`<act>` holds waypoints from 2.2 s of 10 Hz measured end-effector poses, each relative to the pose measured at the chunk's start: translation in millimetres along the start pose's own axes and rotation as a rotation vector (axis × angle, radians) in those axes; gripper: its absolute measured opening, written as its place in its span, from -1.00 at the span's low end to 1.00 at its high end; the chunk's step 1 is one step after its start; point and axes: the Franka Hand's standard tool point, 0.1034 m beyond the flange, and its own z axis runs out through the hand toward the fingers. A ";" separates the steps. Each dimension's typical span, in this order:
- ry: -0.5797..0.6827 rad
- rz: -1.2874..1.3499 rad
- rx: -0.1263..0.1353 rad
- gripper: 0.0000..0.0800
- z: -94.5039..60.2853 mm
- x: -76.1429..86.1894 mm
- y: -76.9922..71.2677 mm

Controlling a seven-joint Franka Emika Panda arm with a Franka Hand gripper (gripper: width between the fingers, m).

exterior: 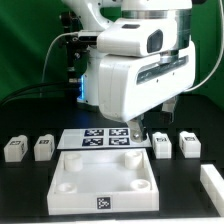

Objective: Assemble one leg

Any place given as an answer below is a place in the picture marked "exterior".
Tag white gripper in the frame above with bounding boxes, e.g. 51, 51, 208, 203
99, 42, 195, 142

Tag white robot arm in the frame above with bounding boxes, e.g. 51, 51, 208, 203
62, 0, 195, 142

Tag black cables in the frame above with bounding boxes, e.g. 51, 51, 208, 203
0, 81, 79, 106

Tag white cable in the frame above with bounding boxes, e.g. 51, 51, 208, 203
39, 32, 80, 98

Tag white square tabletop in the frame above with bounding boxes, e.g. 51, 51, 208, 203
47, 148, 159, 215

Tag white sheet with tags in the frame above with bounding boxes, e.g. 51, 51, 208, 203
57, 128, 151, 150

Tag white obstacle bar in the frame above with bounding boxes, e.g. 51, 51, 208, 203
200, 164, 224, 217

